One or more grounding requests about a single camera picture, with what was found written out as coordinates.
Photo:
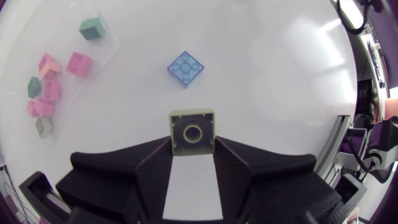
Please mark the pink toy brick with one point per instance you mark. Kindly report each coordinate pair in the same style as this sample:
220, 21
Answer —
79, 64
30, 109
44, 107
44, 59
51, 91

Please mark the clear plastic container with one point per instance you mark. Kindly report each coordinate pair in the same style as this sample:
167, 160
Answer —
102, 59

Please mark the orange toy brick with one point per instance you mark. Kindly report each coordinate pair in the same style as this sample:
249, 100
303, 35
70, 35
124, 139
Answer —
49, 71

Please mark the translucent blue toy brick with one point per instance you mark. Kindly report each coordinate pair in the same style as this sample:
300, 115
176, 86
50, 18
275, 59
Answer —
185, 68

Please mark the pale green toy brick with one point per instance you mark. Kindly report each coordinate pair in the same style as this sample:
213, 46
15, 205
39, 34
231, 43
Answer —
43, 127

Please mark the dark green toy brick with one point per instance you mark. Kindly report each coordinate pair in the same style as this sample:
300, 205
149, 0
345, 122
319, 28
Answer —
34, 87

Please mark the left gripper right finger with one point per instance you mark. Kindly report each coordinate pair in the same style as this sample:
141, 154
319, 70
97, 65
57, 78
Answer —
267, 183

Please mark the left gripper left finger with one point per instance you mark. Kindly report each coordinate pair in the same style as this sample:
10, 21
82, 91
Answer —
121, 180

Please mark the light green toy brick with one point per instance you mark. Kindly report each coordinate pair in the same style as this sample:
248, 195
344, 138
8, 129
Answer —
192, 123

